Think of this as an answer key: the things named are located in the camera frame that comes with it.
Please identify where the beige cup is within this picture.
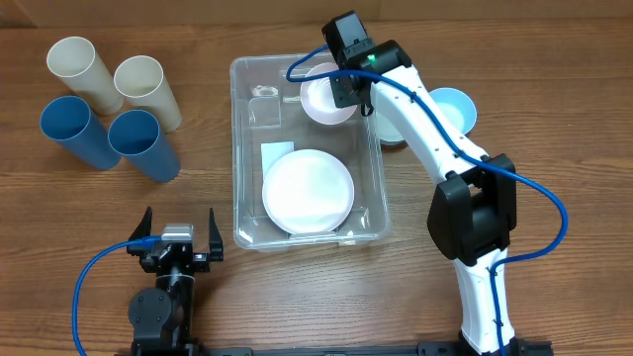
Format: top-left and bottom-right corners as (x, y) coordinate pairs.
(114, 55), (182, 133)
(46, 37), (124, 116)

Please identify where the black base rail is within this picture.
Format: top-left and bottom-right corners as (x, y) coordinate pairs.
(200, 337), (554, 356)

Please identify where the grey small bowl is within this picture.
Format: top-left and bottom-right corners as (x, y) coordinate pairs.
(375, 113), (406, 146)

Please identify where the light blue small bowl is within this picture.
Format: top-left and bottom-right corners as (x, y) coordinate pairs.
(429, 87), (478, 135)

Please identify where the pink small bowl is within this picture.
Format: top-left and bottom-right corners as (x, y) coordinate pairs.
(300, 77), (356, 126)

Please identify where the blue cup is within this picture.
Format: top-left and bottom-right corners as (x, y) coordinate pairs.
(108, 109), (181, 183)
(40, 96), (121, 170)

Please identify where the clear plastic storage bin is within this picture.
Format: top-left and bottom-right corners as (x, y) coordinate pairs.
(229, 51), (392, 252)

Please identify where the pink plate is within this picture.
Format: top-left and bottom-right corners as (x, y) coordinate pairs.
(262, 149), (355, 234)

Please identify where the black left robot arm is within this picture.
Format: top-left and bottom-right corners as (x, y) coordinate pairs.
(127, 209), (224, 356)

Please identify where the beige cup rear right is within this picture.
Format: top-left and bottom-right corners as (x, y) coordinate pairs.
(114, 55), (182, 133)

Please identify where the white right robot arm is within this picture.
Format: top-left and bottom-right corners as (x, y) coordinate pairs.
(326, 39), (517, 355)

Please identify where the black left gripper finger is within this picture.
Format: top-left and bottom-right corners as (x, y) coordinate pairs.
(208, 209), (224, 260)
(129, 207), (152, 241)

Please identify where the beige cup rear left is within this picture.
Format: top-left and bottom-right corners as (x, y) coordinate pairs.
(46, 37), (124, 116)

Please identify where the white label in bin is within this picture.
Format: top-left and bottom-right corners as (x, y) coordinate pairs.
(260, 141), (294, 177)

